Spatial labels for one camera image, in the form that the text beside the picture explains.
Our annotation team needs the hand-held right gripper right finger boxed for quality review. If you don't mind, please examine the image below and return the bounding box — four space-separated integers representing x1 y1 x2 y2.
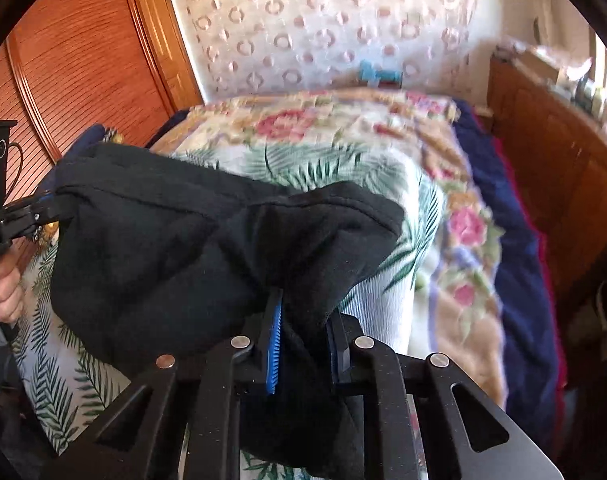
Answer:
326 310 564 480

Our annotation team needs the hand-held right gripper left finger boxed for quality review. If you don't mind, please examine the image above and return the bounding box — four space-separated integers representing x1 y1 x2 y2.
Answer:
40 287 286 480

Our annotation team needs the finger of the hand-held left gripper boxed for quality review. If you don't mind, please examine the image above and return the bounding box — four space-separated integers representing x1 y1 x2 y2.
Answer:
6 191 60 213
10 211 61 236

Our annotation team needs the black printed T-shirt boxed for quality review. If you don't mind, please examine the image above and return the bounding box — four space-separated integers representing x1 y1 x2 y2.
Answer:
48 142 407 480

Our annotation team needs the person's left hand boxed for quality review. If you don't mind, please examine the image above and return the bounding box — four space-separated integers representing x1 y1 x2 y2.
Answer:
0 262 25 328

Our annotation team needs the navy folded cloth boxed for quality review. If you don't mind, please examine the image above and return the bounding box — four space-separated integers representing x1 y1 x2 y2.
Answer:
56 124 115 166

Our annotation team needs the wooden slatted wardrobe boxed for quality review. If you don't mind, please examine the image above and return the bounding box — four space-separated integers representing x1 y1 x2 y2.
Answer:
0 0 204 198

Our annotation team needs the leaf-print bed sheet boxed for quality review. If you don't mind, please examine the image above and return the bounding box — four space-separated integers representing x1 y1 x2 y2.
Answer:
10 145 444 480

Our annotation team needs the navy blanket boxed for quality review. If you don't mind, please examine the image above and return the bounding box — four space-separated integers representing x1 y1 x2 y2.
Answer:
453 100 570 453

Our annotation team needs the floral blanket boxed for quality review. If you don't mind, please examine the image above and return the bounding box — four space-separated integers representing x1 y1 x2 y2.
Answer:
150 87 509 411

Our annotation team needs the small blue object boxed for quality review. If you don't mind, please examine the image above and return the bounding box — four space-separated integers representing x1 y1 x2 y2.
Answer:
358 60 403 87

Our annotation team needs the wooden cabinet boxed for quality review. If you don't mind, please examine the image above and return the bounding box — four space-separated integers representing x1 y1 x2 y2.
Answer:
486 52 607 311

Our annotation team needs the cluster of small containers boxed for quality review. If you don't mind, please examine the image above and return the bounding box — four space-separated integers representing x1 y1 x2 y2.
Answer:
493 42 607 121

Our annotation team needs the ring-patterned sheer curtain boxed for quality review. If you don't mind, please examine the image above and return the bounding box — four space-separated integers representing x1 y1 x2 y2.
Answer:
160 0 490 100

